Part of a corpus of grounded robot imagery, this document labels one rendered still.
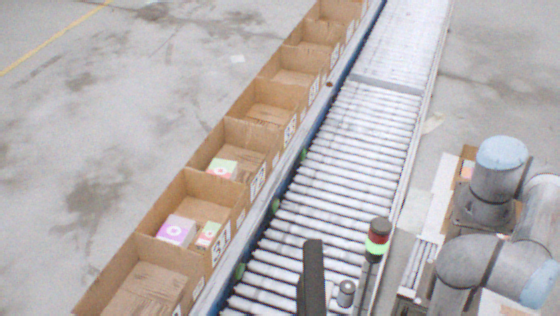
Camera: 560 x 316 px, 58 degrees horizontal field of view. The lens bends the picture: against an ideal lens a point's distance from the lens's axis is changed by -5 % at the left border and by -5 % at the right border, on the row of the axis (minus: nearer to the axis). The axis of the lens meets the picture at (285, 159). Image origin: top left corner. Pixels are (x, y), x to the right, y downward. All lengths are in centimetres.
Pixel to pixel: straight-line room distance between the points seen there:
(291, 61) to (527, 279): 224
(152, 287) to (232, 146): 87
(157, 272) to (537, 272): 137
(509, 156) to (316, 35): 201
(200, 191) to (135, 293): 54
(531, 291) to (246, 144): 167
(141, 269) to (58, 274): 132
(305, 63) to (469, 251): 210
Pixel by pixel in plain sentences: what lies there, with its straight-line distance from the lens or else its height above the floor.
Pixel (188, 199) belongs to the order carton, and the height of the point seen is 89.
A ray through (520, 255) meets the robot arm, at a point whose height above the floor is 167.
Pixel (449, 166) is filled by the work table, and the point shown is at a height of 75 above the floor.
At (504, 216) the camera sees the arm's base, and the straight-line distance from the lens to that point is 189.
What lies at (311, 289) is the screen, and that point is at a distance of 118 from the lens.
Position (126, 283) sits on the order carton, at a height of 89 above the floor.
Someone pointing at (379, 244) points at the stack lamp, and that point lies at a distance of 118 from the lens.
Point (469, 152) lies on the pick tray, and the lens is 290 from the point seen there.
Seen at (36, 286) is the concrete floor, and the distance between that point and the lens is 333.
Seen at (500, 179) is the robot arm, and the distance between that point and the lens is 174.
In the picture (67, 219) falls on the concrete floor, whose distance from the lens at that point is 363.
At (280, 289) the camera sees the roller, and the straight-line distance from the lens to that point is 217.
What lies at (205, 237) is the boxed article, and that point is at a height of 92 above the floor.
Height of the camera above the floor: 250
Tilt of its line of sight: 40 degrees down
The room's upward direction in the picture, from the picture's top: 3 degrees clockwise
